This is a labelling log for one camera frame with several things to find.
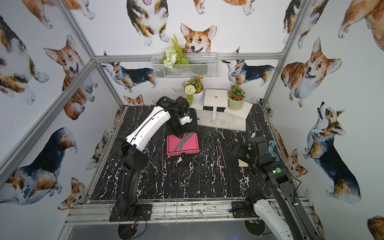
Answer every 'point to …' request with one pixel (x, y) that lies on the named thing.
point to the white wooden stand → (214, 111)
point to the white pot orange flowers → (194, 91)
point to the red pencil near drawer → (162, 159)
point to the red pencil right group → (218, 159)
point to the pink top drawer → (190, 146)
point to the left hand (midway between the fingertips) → (181, 132)
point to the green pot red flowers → (235, 98)
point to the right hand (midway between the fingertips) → (238, 147)
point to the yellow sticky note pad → (241, 163)
